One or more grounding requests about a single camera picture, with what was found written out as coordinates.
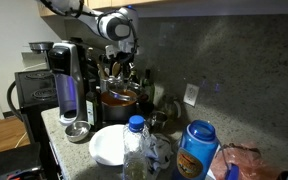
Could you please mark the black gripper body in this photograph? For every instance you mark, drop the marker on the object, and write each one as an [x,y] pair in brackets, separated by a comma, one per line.
[114,55]

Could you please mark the glass pot lid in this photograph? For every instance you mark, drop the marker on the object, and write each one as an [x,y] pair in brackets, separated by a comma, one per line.
[129,91]

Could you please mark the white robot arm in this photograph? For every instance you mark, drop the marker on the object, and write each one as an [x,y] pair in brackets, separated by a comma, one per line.
[119,25]

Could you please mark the wooden spoon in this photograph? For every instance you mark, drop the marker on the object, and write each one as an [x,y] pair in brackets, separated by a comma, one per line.
[116,69]

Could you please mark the perforated steel utensil holder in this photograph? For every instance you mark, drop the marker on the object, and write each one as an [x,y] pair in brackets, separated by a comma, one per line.
[104,84]

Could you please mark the green glass bottle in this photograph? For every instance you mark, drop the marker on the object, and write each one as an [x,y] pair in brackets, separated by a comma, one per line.
[148,85]

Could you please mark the dark olive oil bottle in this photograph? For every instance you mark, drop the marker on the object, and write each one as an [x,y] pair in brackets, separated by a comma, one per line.
[93,106]

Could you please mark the black silver soda maker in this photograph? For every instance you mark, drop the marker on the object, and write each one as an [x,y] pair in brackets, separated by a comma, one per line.
[67,64]

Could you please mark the small steel cup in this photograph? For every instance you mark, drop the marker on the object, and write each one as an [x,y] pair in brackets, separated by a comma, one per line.
[157,121]

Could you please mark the clear plastic water bottle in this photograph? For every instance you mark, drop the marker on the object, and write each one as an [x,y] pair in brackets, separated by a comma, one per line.
[134,160]

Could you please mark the small steel bowl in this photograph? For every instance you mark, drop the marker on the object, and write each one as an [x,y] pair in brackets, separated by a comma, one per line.
[77,131]

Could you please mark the white plate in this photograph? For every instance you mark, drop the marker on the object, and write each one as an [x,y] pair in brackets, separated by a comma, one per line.
[107,146]

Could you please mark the black stove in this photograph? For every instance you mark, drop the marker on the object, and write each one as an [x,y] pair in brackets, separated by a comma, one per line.
[28,95]

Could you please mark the white dish towel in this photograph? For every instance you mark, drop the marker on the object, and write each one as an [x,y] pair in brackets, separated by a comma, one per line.
[158,153]

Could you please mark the blue nalgene bottle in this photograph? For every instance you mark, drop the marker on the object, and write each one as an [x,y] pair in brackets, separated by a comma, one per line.
[197,148]

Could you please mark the pink plastic bag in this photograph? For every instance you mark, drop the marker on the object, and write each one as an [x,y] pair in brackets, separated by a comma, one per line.
[241,162]

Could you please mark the white wall outlet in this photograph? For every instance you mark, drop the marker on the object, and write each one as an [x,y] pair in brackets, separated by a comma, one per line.
[190,95]

